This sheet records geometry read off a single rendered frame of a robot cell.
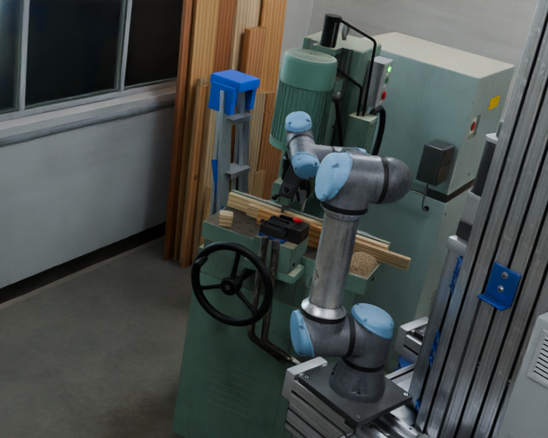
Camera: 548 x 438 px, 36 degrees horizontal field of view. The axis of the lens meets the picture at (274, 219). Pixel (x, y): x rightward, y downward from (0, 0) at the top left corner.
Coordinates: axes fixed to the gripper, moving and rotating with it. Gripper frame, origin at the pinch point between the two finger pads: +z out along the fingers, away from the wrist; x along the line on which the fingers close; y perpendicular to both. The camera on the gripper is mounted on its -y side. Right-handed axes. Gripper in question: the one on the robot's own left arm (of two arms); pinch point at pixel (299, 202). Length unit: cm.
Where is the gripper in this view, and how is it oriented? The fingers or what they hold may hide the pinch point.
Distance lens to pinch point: 264.1
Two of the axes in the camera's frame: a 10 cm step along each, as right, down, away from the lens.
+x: -8.9, -3.3, 3.3
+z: 0.6, 6.2, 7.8
